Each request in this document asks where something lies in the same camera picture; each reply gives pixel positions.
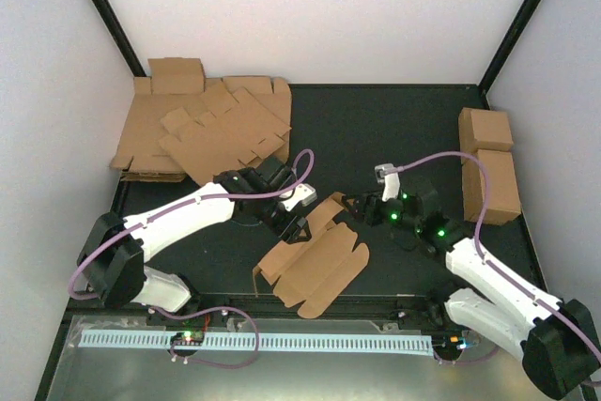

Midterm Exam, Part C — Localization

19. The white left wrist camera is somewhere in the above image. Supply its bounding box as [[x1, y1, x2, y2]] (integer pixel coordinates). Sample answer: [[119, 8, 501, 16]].
[[279, 183, 317, 211]]

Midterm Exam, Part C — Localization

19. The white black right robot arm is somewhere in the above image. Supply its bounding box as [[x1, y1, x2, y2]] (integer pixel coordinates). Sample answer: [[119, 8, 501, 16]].
[[342, 187, 600, 400]]

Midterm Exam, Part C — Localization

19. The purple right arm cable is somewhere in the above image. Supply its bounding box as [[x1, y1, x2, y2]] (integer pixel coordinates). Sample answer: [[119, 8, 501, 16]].
[[396, 150, 601, 391]]

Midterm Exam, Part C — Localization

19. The small folded cardboard box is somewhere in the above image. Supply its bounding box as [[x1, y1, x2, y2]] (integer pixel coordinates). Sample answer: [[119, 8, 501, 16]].
[[148, 57, 206, 95]]

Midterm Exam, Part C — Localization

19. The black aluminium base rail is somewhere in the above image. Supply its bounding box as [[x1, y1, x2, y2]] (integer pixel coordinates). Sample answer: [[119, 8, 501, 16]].
[[69, 291, 438, 327]]

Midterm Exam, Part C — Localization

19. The folded cardboard box front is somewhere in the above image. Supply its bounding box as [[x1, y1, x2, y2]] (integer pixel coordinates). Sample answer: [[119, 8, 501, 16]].
[[462, 149, 521, 225]]

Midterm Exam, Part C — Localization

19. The black corner frame post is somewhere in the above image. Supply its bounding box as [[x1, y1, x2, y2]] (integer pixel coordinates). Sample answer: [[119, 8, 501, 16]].
[[478, 0, 542, 96], [91, 0, 146, 77]]

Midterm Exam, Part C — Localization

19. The metal base plate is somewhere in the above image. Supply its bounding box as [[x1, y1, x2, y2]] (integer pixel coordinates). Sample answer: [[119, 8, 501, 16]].
[[39, 316, 542, 400]]

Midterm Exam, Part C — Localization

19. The black left corner frame post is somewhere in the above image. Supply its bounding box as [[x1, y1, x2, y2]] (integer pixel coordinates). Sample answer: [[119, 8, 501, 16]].
[[91, 0, 146, 77]]

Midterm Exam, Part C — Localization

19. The light blue slotted cable duct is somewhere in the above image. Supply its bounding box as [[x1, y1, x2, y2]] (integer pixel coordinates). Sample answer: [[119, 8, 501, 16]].
[[78, 330, 434, 357]]

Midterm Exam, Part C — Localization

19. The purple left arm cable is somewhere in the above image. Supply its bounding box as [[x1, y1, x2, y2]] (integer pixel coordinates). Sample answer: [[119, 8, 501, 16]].
[[68, 147, 316, 301]]

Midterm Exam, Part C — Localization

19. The black right corner frame post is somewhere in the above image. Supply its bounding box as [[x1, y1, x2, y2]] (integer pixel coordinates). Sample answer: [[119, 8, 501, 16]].
[[478, 0, 542, 96]]

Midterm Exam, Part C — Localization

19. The stack of flat cardboard blanks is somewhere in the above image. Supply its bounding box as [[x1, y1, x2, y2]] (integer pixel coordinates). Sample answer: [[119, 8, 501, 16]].
[[110, 76, 292, 184]]

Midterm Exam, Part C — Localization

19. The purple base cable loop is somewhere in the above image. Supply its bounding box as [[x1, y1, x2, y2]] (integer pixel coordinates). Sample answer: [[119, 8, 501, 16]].
[[168, 306, 262, 369]]

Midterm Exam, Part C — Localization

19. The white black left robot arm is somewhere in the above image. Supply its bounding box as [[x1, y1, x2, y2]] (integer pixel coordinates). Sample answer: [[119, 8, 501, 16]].
[[68, 157, 316, 325]]

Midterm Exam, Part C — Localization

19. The loose top cardboard blank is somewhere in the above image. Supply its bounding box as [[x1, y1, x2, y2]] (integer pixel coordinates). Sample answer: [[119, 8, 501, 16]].
[[159, 83, 291, 185]]

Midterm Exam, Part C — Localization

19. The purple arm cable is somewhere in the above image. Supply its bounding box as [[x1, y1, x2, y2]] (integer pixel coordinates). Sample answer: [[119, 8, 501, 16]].
[[396, 150, 601, 391], [68, 147, 316, 301]]

